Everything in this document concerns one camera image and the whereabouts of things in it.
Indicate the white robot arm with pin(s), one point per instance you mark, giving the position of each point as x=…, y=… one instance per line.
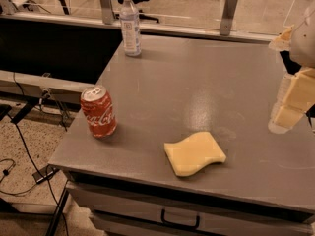
x=302, y=45

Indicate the clear plastic water bottle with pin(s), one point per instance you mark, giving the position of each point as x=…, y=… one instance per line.
x=130, y=28

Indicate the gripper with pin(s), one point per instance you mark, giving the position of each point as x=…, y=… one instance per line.
x=303, y=44

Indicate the black power adapter on floor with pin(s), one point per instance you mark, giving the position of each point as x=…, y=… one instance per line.
x=44, y=173

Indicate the red Coca-Cola can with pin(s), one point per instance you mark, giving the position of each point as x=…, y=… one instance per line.
x=97, y=106

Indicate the left metal window post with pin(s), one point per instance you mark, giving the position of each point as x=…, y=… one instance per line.
x=107, y=12

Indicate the yellow wavy sponge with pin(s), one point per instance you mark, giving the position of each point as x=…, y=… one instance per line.
x=192, y=154

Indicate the grey drawer with black handle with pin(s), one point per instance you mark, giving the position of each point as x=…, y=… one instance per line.
x=123, y=213

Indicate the black table leg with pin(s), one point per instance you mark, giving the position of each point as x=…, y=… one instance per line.
x=57, y=214

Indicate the metal window post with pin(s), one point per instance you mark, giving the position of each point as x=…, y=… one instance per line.
x=227, y=17
x=107, y=12

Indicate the right metal window post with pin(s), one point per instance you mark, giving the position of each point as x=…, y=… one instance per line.
x=227, y=17

